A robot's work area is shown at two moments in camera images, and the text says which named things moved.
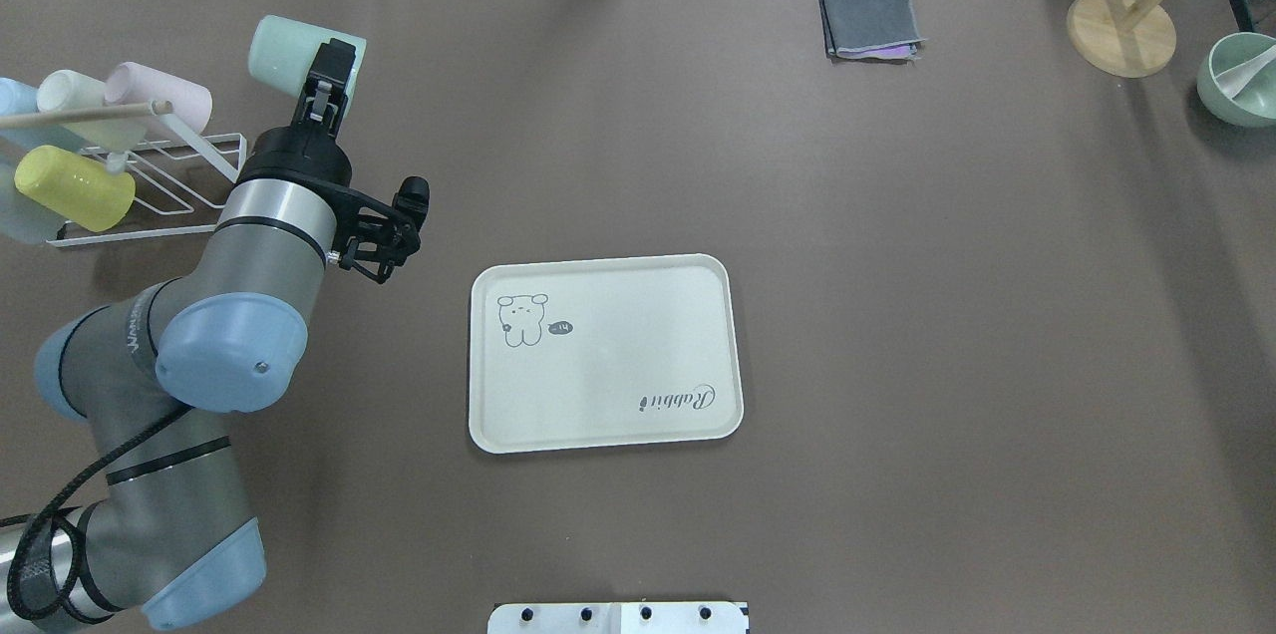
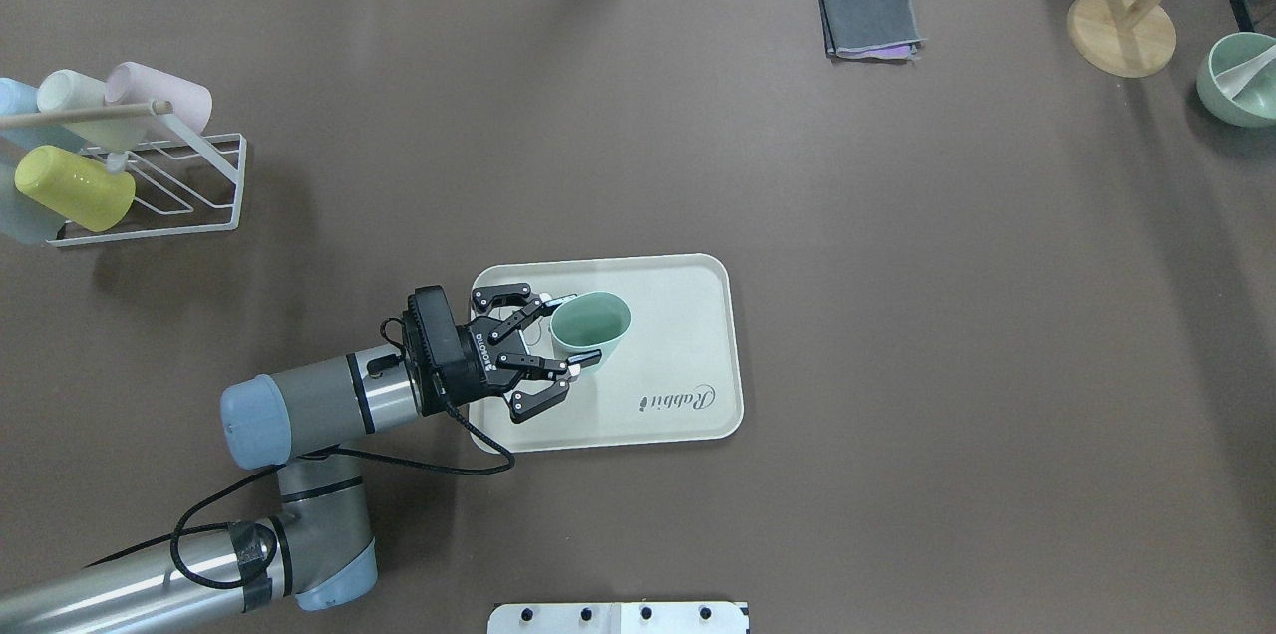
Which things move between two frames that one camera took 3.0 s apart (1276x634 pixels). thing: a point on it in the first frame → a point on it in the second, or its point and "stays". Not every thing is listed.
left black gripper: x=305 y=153 → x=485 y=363
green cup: x=282 y=52 → x=588 y=323
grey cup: x=25 y=220 stays
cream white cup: x=64 y=90 stays
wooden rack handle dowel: x=155 y=107 stays
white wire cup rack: x=181 y=178 stays
